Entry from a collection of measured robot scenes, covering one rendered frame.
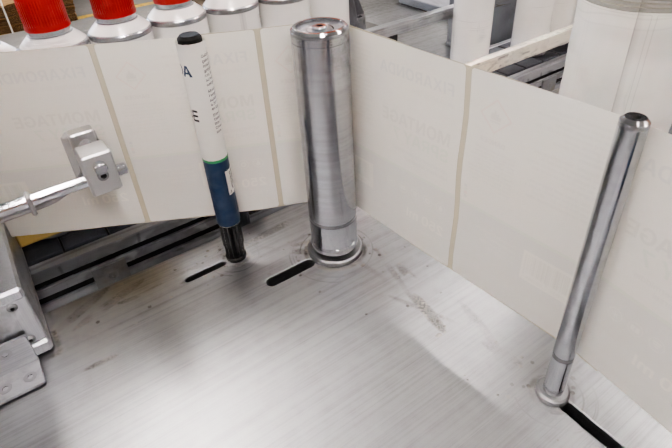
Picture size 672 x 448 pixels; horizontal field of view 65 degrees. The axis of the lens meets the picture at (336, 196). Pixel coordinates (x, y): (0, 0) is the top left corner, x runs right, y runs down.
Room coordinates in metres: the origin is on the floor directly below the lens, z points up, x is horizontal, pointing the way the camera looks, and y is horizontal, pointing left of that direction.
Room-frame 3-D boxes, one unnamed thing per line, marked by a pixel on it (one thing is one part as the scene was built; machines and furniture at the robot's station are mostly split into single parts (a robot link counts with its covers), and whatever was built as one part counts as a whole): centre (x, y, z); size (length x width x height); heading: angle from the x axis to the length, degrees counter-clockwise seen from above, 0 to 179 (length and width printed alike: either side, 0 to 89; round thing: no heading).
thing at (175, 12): (0.48, 0.13, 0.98); 0.05 x 0.05 x 0.20
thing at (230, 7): (0.51, 0.09, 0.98); 0.05 x 0.05 x 0.20
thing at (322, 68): (0.33, 0.00, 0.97); 0.05 x 0.05 x 0.19
